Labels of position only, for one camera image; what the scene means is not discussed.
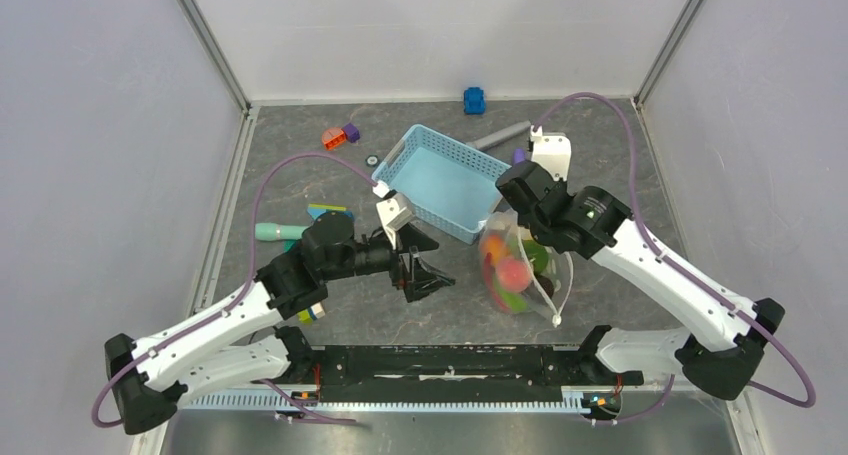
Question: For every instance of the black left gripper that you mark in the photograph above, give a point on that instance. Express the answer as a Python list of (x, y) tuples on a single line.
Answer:
[(421, 279)]

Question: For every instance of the orange red toy fruit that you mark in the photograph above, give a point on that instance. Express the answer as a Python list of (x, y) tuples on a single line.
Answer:
[(493, 249)]

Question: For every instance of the multicolour brick stack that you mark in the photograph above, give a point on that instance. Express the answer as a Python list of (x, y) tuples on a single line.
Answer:
[(315, 211)]

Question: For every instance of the blue toy brick car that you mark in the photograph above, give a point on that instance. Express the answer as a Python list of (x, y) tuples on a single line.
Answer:
[(474, 102)]

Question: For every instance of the purple toy brick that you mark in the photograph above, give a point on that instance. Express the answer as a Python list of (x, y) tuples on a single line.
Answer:
[(351, 132)]

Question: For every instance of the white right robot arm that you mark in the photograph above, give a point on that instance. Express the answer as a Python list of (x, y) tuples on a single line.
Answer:
[(723, 335)]

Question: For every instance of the clear polka dot zip bag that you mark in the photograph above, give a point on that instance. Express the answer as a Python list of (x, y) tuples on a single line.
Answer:
[(560, 268)]

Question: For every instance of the mint green toy microphone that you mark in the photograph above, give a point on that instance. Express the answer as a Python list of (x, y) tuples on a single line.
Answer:
[(272, 232)]

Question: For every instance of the green orange toy mango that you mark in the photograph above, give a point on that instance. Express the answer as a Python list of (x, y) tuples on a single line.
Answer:
[(537, 255)]

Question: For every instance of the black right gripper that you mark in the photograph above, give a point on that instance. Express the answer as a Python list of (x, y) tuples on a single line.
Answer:
[(562, 182)]

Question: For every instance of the pink toy peach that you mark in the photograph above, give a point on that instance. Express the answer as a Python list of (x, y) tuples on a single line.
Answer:
[(513, 275)]

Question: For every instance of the orange toy brick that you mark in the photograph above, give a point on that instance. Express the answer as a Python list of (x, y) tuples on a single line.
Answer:
[(333, 137)]

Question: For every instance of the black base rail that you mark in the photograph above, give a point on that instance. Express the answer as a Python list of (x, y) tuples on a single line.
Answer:
[(449, 373)]

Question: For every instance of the dark toy mangosteen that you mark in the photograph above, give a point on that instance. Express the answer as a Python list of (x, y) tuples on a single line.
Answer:
[(544, 287)]

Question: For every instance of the green toy cucumber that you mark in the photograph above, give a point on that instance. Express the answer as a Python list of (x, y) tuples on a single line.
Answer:
[(509, 302)]

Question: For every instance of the light blue plastic basket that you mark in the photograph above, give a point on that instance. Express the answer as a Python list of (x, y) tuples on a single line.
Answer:
[(450, 184)]

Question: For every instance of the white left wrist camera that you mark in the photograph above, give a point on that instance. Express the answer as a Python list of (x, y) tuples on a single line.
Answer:
[(394, 211)]

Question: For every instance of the green white brick block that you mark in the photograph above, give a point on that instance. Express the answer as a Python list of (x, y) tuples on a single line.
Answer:
[(311, 314)]

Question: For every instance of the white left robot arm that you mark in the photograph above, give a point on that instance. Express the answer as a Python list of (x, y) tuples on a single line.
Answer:
[(152, 377)]

